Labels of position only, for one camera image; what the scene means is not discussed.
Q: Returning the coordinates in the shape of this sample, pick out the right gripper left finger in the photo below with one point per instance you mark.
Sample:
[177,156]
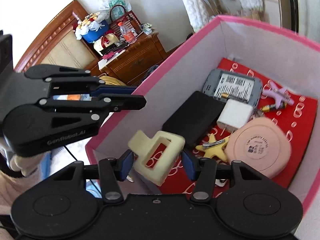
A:
[112,171]

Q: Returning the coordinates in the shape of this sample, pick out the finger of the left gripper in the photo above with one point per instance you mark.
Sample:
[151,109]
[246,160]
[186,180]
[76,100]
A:
[68,81]
[100,104]

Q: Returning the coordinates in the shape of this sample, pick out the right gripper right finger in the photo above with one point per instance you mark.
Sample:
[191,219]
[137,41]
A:
[203,172]

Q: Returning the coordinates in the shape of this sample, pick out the yellow starfish hair clip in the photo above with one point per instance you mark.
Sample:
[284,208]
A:
[215,149]

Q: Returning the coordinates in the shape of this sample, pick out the cream claw hair clip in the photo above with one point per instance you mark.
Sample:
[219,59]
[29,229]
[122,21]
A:
[156,156]

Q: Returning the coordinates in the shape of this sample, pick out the black power bank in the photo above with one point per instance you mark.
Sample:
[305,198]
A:
[194,117]

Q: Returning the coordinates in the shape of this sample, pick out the white charger plug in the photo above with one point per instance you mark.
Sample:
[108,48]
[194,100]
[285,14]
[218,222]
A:
[234,115]

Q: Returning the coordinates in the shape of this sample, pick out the pink round compact case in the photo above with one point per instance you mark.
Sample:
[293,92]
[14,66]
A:
[262,145]

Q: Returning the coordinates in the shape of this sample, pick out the grey wifi router device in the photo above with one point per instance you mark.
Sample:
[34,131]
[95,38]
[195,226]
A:
[239,86]

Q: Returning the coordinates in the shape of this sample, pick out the small battery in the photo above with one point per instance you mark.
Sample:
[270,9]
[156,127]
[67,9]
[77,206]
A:
[273,107]

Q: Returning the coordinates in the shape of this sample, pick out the pink cardboard storage box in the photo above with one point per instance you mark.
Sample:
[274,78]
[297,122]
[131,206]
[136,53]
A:
[278,53]

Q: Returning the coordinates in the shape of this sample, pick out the purple starfish hair clip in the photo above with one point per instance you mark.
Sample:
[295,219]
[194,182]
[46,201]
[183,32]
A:
[278,94]

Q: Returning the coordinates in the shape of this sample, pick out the person right hand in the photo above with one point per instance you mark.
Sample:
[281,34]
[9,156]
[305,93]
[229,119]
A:
[25,165]

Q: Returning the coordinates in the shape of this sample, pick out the brown wooden dresser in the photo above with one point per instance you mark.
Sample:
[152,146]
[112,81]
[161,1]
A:
[56,44]

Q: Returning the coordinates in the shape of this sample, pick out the blue container with clutter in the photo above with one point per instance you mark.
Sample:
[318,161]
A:
[92,27]

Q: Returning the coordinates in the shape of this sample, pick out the red patterned box liner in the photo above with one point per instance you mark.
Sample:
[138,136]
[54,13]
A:
[295,121]

